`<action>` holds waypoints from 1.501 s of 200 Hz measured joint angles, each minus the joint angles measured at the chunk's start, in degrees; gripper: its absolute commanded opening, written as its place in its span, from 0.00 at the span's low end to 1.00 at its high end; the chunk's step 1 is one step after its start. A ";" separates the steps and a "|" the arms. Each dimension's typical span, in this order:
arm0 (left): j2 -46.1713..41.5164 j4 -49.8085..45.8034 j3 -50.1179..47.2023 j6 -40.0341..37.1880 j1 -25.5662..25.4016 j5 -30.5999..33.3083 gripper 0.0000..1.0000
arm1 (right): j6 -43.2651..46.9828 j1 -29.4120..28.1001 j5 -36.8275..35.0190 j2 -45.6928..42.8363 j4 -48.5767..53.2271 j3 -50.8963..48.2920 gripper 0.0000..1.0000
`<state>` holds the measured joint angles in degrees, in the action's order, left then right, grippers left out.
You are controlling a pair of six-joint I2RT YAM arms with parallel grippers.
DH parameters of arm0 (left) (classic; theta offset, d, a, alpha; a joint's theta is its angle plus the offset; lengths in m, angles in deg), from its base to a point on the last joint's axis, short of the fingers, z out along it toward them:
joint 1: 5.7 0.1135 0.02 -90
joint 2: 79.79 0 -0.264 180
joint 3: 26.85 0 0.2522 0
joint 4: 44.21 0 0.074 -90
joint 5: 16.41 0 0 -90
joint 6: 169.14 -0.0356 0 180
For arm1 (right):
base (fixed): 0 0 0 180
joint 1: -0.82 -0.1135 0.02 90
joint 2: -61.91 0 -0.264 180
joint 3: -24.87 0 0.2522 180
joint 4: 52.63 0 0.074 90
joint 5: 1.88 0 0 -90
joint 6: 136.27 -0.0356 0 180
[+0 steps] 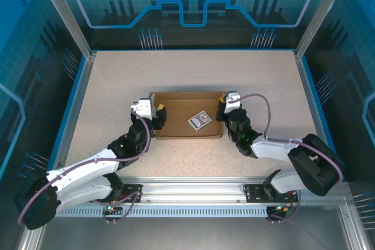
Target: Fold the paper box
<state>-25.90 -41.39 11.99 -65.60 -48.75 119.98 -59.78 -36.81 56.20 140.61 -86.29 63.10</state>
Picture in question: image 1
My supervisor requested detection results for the brown cardboard box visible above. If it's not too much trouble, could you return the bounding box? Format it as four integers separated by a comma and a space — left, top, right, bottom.
147, 90, 225, 141

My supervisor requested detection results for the blue playing card deck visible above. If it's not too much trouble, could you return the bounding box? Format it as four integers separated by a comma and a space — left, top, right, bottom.
187, 109, 213, 131

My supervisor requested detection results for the small connector with green light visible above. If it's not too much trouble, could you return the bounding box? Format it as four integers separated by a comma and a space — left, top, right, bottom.
104, 203, 124, 214
273, 203, 294, 214

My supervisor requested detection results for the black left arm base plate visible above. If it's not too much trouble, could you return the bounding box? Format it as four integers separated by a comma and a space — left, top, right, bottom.
110, 183, 144, 204

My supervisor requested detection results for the aluminium side rail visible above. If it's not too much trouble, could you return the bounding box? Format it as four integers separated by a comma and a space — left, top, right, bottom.
294, 50, 347, 182
48, 50, 97, 182

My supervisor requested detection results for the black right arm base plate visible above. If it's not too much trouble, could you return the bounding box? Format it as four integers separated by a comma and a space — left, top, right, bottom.
243, 183, 301, 204

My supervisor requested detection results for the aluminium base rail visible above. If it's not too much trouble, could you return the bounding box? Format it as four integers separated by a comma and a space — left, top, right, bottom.
37, 177, 352, 206

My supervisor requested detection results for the slotted grey cable duct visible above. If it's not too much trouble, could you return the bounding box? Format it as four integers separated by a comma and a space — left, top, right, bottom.
46, 205, 279, 219

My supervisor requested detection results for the aluminium frame post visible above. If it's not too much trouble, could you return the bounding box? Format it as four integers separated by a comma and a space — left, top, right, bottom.
32, 0, 96, 59
295, 0, 350, 59

